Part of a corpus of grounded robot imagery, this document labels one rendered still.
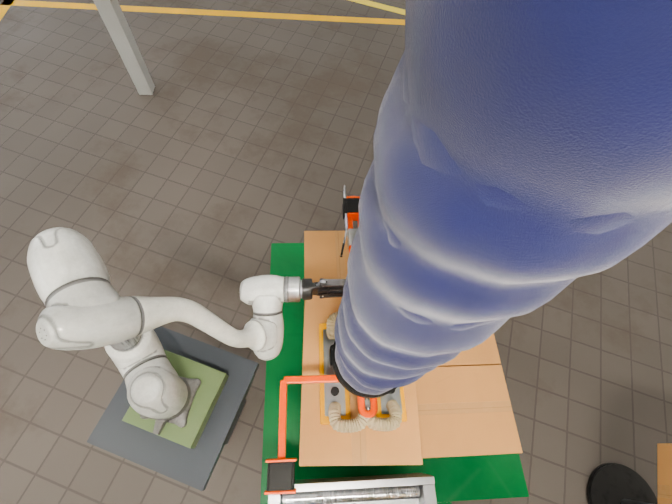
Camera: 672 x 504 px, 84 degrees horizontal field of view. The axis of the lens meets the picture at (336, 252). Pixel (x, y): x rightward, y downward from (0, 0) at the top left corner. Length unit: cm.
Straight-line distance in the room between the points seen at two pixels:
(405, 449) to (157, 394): 84
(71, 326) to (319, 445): 81
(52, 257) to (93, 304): 15
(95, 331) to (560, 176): 89
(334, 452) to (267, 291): 56
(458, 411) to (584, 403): 116
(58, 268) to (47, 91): 353
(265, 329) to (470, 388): 115
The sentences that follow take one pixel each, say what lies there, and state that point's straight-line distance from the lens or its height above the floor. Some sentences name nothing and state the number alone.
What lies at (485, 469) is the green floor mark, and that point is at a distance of 262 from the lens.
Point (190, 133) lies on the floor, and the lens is 358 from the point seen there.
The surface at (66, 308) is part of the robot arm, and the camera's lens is 96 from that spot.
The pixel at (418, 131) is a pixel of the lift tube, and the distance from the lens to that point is 26.
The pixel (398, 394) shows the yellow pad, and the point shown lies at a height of 109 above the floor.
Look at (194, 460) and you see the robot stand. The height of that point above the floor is 75.
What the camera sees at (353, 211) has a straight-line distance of 144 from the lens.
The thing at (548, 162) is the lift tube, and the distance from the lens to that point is 21.
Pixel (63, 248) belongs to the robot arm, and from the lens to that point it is 105.
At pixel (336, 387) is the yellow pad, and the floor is 112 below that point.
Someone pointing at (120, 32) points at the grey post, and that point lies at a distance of 373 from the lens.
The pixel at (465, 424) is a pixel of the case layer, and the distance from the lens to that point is 201.
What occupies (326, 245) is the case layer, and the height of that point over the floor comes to 54.
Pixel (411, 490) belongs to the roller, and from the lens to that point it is 193.
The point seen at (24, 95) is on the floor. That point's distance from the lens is 452.
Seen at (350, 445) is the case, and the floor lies 107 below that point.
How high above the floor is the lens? 242
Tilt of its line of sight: 62 degrees down
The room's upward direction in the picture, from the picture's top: 7 degrees clockwise
